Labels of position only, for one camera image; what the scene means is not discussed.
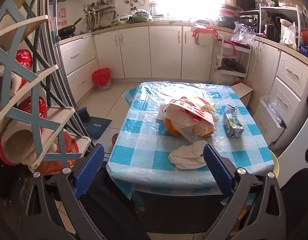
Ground clear plastic bag bundle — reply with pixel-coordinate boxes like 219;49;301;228
259;95;285;125

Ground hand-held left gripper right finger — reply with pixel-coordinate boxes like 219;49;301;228
203;144;287;240

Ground stack of pots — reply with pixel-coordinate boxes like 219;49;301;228
218;4;238;28

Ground black kettle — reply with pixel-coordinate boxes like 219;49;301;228
265;16;282;42

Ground white kettle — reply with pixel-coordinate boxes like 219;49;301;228
280;19;297;44

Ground black toaster oven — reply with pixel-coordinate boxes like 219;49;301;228
240;14;259;33

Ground mop with orange tip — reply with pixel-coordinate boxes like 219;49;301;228
52;0;60;43

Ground red printed bag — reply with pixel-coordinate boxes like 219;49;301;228
16;49;33;70
18;96;48;120
39;130;79;175

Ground hanging bin with red bag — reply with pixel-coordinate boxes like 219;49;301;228
191;24;219;47

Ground blue checkered plastic tablecloth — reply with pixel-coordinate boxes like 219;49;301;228
106;81;274;200

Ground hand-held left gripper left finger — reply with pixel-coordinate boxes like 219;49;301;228
22;144;105;240

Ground clear bag with food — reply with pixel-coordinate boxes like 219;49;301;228
281;25;298;49

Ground red lined floor bin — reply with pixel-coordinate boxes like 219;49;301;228
91;67;112;91

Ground blue dustpan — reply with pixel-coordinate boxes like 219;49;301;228
78;107;112;140

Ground beige blue shelf rack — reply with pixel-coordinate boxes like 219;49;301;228
0;0;92;173

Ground kitchen window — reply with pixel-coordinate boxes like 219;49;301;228
149;0;224;22

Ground yellow waste bin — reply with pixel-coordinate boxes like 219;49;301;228
270;151;279;178

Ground white appliance shelf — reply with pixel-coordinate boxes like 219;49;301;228
259;5;308;45

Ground open white drawer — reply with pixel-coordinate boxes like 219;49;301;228
254;97;285;147

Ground black wok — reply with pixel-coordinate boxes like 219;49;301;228
58;17;83;38

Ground bag of green vegetables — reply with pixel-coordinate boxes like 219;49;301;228
111;9;153;27

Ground small wooden stool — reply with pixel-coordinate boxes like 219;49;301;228
230;82;253;108

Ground wall utensil rack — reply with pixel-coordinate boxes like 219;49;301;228
83;2;116;28

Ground beige rolled cloth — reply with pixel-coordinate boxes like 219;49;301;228
0;65;27;98
0;122;57;165

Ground white plastic bag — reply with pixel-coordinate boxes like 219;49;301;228
158;102;174;120

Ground white storage cart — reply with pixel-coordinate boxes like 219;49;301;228
210;35;252;83

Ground crumpled clear plastic bag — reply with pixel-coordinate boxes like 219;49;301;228
230;21;255;43

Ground black pan with lid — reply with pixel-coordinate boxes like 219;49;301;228
216;58;247;73

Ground large white tissue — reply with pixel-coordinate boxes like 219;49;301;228
168;140;209;170

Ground green white drink carton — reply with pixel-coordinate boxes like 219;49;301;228
223;104;244;139

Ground white kitchen cabinets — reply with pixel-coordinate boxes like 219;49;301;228
58;25;308;150

